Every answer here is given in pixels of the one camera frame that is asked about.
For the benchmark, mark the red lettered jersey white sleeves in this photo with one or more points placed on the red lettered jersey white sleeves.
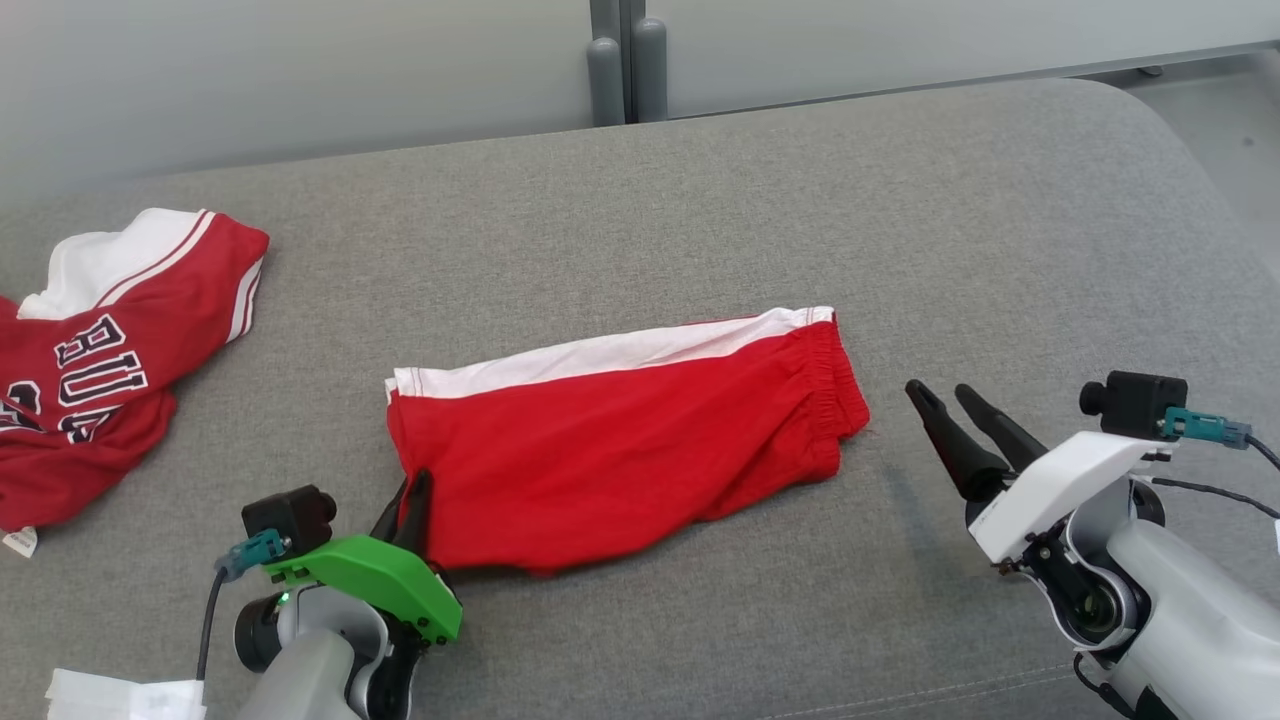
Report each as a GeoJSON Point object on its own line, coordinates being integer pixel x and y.
{"type": "Point", "coordinates": [120, 400]}

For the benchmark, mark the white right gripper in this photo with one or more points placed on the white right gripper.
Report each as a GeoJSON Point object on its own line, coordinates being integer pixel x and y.
{"type": "Point", "coordinates": [1060, 480]}

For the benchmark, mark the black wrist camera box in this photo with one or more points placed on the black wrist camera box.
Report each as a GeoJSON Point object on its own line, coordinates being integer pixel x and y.
{"type": "Point", "coordinates": [285, 515]}
{"type": "Point", "coordinates": [1135, 400]}

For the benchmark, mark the red shorts with white stripe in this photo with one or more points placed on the red shorts with white stripe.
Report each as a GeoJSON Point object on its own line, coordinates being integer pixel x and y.
{"type": "Point", "coordinates": [620, 450]}

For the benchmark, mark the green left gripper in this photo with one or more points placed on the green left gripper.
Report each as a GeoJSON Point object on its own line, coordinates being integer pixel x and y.
{"type": "Point", "coordinates": [380, 575]}

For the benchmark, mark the white crumpled paper sheet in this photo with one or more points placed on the white crumpled paper sheet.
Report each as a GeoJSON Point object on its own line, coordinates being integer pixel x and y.
{"type": "Point", "coordinates": [110, 700]}

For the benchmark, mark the grey partition post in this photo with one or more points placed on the grey partition post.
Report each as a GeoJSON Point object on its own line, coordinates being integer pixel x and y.
{"type": "Point", "coordinates": [650, 70]}
{"type": "Point", "coordinates": [605, 80]}

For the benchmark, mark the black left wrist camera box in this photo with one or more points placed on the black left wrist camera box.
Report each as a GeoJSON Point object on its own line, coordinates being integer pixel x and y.
{"type": "Point", "coordinates": [285, 515]}

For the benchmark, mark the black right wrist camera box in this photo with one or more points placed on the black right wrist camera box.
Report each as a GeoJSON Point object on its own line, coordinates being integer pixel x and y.
{"type": "Point", "coordinates": [1135, 400]}

